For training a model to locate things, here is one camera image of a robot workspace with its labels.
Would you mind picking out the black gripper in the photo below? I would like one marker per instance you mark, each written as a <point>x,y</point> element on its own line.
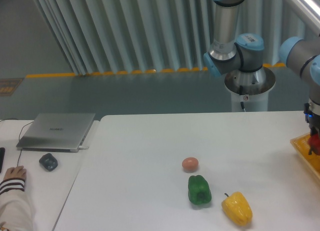
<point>312,117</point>

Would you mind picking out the red bell pepper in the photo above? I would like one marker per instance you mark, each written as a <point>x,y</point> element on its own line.
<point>317,145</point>

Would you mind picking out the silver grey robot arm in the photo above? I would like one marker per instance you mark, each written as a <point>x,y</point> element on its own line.
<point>239,58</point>

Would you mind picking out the striped cream sleeve forearm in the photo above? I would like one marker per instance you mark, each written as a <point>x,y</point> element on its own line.
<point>15,208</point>

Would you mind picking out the yellow plastic basket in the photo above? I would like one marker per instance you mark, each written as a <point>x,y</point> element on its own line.
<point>311,162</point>

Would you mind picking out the person's hand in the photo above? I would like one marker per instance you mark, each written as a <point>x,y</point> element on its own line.
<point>18,172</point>

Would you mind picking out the yellow bell pepper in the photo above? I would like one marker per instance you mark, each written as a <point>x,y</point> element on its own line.
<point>237,209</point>

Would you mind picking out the green bell pepper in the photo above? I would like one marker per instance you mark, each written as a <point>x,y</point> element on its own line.
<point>199,192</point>

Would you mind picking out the brown egg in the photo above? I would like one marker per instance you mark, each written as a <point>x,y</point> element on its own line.
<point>190,164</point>

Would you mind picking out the white folding partition screen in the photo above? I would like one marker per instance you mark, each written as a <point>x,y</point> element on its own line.
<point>155,35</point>

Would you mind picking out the silver laptop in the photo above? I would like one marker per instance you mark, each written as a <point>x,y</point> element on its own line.
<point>57,132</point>

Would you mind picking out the black phone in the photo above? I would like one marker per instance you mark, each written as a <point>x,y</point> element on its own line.
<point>2,156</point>

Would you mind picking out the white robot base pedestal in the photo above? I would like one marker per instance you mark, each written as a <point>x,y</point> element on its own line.
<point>249,91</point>

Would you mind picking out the white usb cable plug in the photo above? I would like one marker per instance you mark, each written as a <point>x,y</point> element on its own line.
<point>83,147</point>

